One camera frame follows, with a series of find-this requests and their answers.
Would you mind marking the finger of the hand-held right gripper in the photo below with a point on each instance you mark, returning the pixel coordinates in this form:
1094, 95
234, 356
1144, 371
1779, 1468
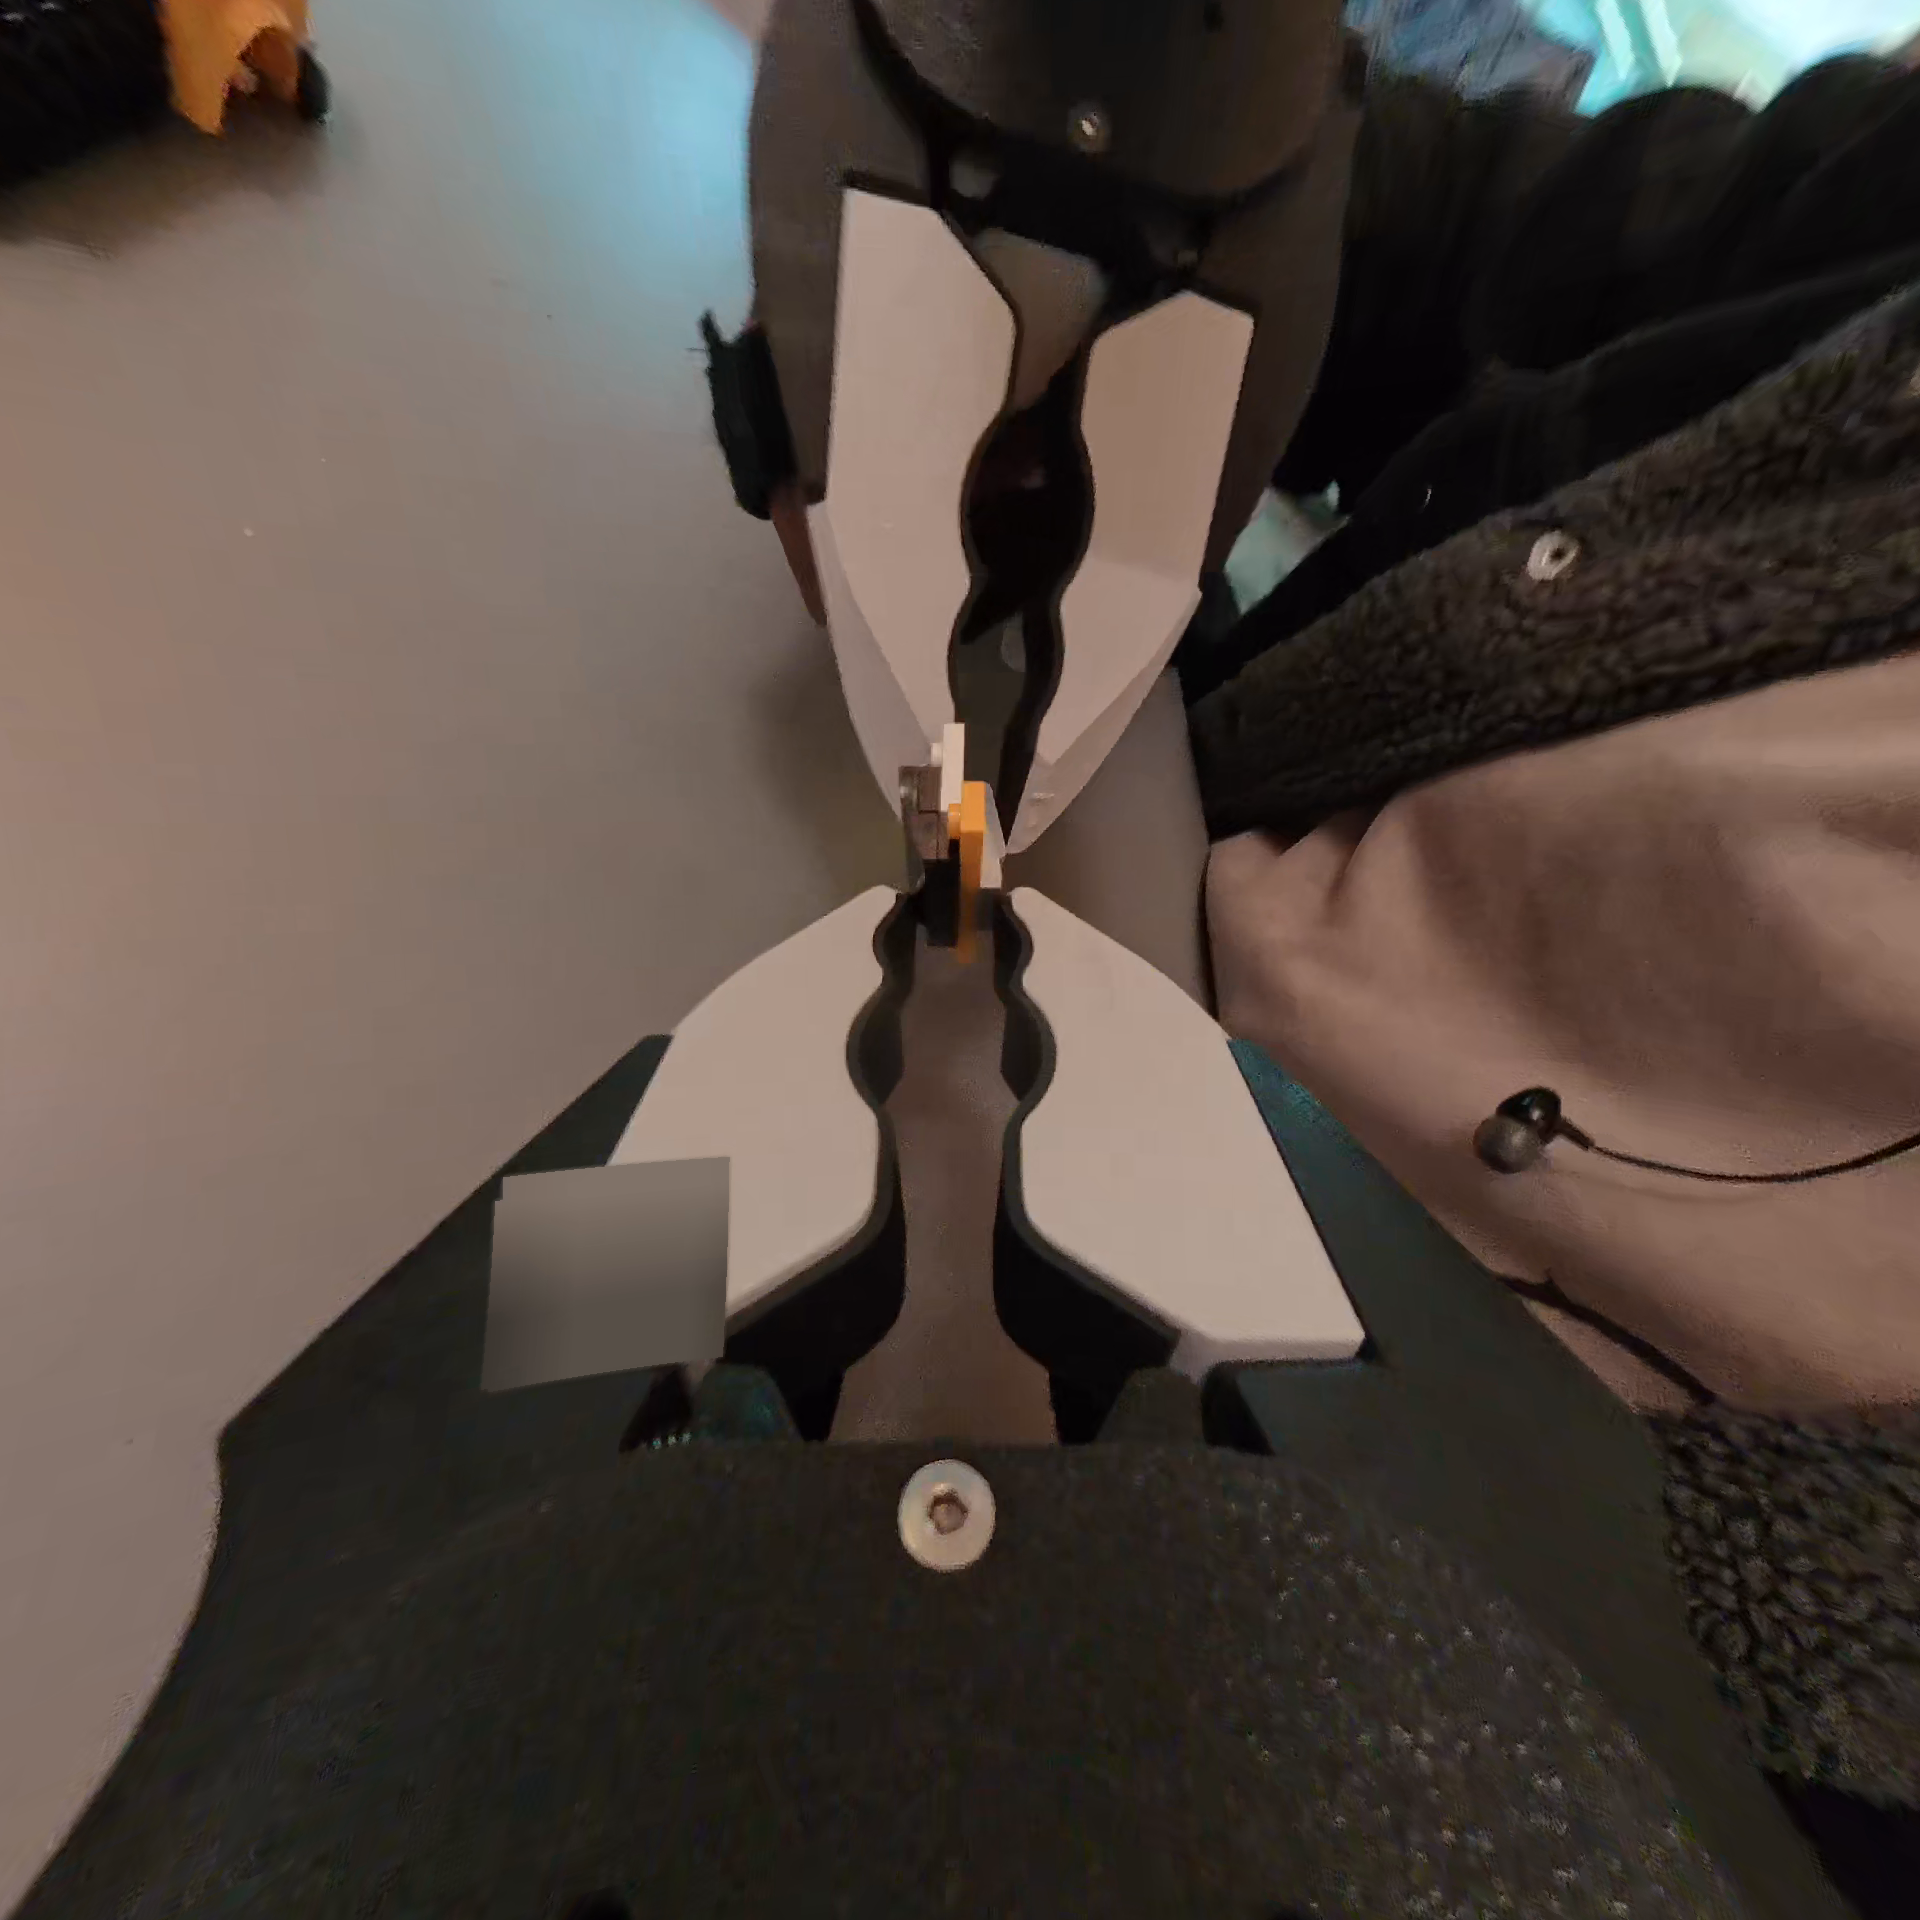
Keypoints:
1161, 465
900, 451

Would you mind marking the small lego subassembly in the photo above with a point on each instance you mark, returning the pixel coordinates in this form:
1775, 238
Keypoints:
974, 841

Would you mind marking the orange black lego car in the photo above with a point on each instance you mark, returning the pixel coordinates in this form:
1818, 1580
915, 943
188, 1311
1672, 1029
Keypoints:
225, 61

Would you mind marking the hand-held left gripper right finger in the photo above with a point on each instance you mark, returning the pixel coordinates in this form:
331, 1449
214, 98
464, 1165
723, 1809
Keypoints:
1155, 1172

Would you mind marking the beige sweatshirt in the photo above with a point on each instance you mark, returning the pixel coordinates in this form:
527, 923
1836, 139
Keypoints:
1576, 975

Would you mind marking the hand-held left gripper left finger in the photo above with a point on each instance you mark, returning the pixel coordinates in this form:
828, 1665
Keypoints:
779, 1081

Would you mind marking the person's right hand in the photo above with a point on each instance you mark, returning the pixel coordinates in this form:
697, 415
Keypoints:
802, 557

